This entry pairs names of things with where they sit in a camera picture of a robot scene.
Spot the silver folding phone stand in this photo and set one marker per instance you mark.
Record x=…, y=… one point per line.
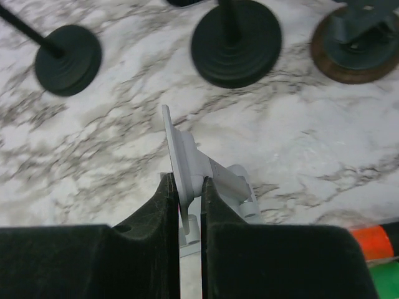
x=190, y=168

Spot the brown round base phone stand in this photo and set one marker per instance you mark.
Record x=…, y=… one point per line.
x=358, y=42

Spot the orange capped marker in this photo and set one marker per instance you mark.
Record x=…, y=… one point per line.
x=378, y=241

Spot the short black phone stand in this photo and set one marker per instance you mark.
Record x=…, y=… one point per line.
x=236, y=44

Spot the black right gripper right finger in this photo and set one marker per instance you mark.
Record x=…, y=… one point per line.
x=241, y=260

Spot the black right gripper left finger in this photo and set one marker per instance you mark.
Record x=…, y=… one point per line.
x=138, y=258

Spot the green capped marker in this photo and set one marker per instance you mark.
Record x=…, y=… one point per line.
x=384, y=272

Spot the tall black phone stand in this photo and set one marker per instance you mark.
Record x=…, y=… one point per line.
x=67, y=60

